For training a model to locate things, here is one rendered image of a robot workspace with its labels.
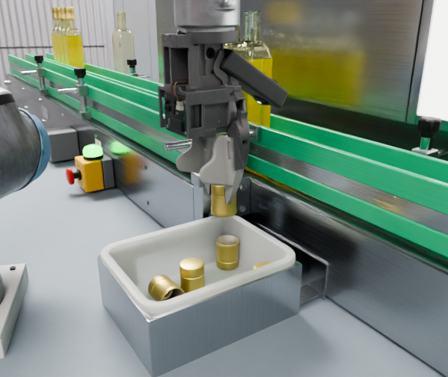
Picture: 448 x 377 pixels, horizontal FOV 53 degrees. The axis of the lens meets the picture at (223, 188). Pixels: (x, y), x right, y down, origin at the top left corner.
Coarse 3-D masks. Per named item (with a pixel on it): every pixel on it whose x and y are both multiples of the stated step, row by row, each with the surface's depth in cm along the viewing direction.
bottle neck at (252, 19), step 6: (246, 12) 75; (252, 12) 75; (258, 12) 75; (246, 18) 76; (252, 18) 75; (258, 18) 76; (246, 24) 76; (252, 24) 76; (258, 24) 76; (246, 30) 76; (252, 30) 76; (258, 30) 76; (246, 36) 77; (252, 36) 76; (258, 36) 77
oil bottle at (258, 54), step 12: (240, 48) 77; (252, 48) 76; (264, 48) 77; (252, 60) 76; (264, 60) 77; (264, 72) 78; (252, 108) 79; (264, 108) 80; (252, 120) 80; (264, 120) 81
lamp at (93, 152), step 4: (92, 144) 105; (84, 148) 103; (88, 148) 103; (92, 148) 103; (96, 148) 103; (100, 148) 104; (84, 152) 103; (88, 152) 103; (92, 152) 103; (96, 152) 103; (100, 152) 104; (84, 156) 103; (88, 156) 103; (92, 156) 103; (96, 156) 103; (100, 156) 104
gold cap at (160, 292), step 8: (152, 280) 61; (160, 280) 61; (168, 280) 61; (152, 288) 60; (160, 288) 59; (168, 288) 58; (176, 288) 59; (152, 296) 61; (160, 296) 58; (168, 296) 61; (176, 296) 61
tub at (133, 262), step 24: (216, 216) 71; (144, 240) 64; (168, 240) 66; (192, 240) 68; (240, 240) 69; (264, 240) 64; (120, 264) 63; (144, 264) 65; (168, 264) 67; (240, 264) 70; (288, 264) 58; (144, 288) 65; (216, 288) 52
